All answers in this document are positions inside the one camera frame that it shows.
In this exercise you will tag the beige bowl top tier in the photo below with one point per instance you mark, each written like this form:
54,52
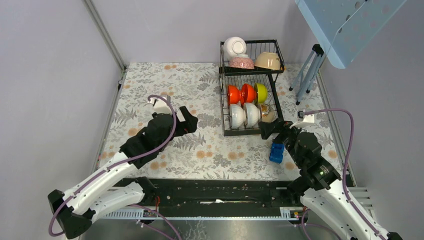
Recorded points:
268,60

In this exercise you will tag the right orange bowl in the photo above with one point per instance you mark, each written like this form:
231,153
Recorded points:
248,94

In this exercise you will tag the blue toy truck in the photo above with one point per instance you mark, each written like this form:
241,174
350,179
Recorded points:
276,153

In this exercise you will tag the left orange bowl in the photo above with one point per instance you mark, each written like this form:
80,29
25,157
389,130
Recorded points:
234,95

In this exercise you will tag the light blue folding stool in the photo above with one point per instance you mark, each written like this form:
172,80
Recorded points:
343,28

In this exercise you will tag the white bowl top tier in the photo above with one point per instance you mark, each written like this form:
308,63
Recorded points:
234,46

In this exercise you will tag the white ribbed bowl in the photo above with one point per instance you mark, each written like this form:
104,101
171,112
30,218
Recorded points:
237,116
252,114

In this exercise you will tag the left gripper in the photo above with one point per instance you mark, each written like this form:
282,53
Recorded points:
191,126

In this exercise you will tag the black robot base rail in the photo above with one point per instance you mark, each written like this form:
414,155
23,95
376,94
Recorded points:
186,198

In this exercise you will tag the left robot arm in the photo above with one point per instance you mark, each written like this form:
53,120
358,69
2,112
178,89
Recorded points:
77,208

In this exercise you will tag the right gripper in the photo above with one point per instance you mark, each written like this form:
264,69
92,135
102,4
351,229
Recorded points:
282,126

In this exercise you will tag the cream floral bowl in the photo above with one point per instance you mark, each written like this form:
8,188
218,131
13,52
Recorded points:
267,113

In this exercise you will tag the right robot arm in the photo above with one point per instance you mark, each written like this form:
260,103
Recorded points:
320,187

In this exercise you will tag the lime green bowl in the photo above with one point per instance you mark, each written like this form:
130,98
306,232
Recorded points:
261,93

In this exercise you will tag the pink patterned bowl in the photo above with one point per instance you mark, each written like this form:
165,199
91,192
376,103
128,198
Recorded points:
242,61

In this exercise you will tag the black wire dish rack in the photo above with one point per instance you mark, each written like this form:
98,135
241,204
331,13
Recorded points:
238,77

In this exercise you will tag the orange bowl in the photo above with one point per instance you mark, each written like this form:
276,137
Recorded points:
234,95
248,94

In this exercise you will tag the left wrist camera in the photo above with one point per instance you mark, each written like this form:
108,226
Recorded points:
160,106

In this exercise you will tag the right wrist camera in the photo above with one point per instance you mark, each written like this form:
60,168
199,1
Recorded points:
304,120

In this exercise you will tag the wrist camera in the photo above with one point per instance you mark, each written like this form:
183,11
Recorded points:
304,120
160,106

